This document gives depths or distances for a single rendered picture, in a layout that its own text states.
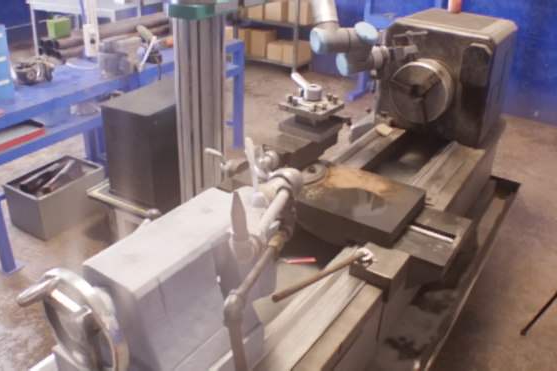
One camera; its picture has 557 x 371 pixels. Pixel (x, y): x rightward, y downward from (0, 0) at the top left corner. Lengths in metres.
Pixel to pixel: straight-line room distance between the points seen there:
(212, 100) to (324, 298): 1.62
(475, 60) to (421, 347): 1.15
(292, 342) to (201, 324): 0.30
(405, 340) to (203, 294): 1.07
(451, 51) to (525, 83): 3.41
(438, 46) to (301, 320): 1.44
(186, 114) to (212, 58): 0.34
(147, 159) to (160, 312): 1.79
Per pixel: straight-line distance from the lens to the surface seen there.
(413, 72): 2.22
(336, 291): 1.44
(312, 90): 1.81
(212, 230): 1.06
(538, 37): 5.65
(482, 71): 2.30
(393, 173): 2.35
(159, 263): 0.97
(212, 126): 2.85
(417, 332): 2.02
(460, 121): 2.43
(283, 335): 1.29
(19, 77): 3.18
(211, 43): 2.72
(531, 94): 5.76
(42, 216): 3.23
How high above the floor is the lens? 1.73
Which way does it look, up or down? 27 degrees down
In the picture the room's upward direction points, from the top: 2 degrees clockwise
